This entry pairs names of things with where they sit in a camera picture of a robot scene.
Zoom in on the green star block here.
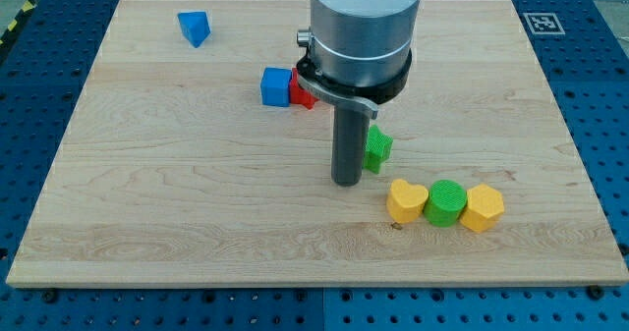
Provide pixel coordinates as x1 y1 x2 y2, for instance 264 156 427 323
363 125 393 174

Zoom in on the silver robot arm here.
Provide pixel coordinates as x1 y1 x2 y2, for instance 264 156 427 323
297 0 420 119

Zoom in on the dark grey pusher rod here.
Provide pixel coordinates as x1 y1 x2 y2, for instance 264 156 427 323
331 106 370 187

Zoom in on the red block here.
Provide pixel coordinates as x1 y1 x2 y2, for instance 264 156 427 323
289 68 318 110

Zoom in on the blue cube block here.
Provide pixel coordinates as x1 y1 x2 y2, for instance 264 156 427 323
260 67 292 107

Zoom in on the yellow heart block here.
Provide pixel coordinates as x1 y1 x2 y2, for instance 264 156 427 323
386 179 429 224

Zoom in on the green cylinder block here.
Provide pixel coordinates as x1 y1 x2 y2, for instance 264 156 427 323
424 180 467 227

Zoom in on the wooden board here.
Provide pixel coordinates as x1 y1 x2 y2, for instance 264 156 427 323
7 0 628 289

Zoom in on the blue triangle block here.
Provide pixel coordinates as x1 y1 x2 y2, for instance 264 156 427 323
177 11 211 48

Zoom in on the yellow hexagon block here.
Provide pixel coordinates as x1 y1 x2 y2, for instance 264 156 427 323
459 184 505 233

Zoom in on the fiducial marker tag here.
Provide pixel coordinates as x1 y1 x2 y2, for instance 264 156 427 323
523 12 565 35

